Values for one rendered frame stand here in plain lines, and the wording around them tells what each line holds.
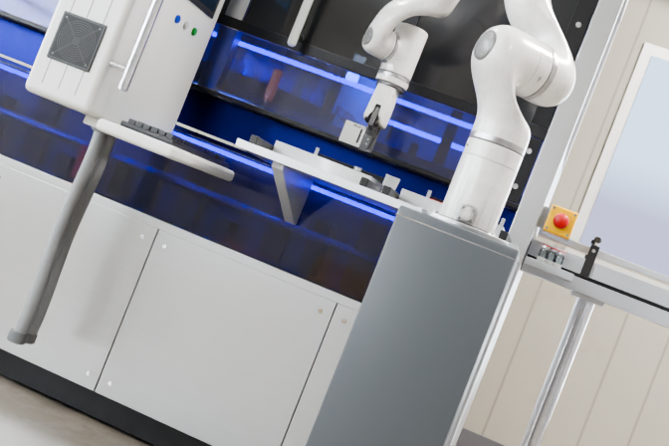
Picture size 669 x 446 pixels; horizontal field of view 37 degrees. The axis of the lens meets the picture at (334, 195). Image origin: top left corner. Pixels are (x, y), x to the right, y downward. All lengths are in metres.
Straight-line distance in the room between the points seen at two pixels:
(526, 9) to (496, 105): 0.24
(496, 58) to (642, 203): 2.74
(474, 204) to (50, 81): 1.03
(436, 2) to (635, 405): 2.67
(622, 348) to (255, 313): 2.32
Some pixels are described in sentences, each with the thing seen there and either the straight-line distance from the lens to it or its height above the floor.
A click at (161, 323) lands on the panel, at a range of 2.87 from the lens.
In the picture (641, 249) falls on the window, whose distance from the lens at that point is 4.70.
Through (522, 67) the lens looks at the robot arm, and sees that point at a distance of 2.07.
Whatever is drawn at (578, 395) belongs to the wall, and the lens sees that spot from 4.72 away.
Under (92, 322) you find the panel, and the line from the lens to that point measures 2.94.
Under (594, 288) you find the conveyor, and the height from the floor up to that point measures 0.87.
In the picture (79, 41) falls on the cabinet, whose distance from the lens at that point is 2.43.
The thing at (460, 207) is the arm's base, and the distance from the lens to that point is 2.05.
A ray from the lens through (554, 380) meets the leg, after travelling 2.84.
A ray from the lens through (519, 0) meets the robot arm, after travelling 2.21.
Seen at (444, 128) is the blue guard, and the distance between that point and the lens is 2.73.
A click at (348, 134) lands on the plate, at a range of 2.76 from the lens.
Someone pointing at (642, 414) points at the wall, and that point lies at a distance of 4.75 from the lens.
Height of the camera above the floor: 0.78
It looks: 1 degrees up
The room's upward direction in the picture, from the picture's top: 22 degrees clockwise
